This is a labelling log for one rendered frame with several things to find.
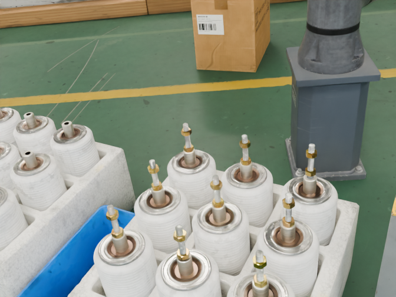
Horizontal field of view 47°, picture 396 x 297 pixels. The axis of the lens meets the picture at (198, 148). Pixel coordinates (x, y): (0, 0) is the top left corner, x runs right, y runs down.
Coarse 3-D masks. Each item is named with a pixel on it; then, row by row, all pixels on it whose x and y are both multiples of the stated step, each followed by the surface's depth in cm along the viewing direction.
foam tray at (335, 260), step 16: (336, 208) 85; (352, 208) 84; (128, 224) 87; (336, 224) 82; (352, 224) 81; (192, 240) 82; (256, 240) 83; (336, 240) 79; (352, 240) 87; (160, 256) 80; (320, 256) 77; (336, 256) 76; (96, 272) 78; (240, 272) 75; (320, 272) 74; (336, 272) 73; (80, 288) 76; (96, 288) 77; (224, 288) 75; (320, 288) 71; (336, 288) 77
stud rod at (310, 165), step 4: (312, 144) 74; (312, 148) 73; (312, 152) 74; (308, 160) 75; (312, 160) 75; (308, 164) 76; (312, 164) 75; (308, 168) 76; (312, 168) 76; (308, 176) 77; (312, 176) 77
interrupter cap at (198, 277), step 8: (176, 256) 70; (192, 256) 69; (200, 256) 69; (168, 264) 69; (176, 264) 69; (200, 264) 68; (208, 264) 68; (168, 272) 67; (176, 272) 68; (200, 272) 67; (208, 272) 66; (168, 280) 66; (176, 280) 66; (184, 280) 66; (192, 280) 66; (200, 280) 66; (176, 288) 65; (184, 288) 65; (192, 288) 65
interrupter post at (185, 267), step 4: (180, 260) 65; (184, 260) 65; (188, 260) 65; (180, 264) 66; (184, 264) 65; (188, 264) 66; (192, 264) 67; (180, 268) 66; (184, 268) 66; (188, 268) 66; (192, 268) 67; (180, 272) 67; (184, 272) 66; (188, 272) 66; (192, 272) 67
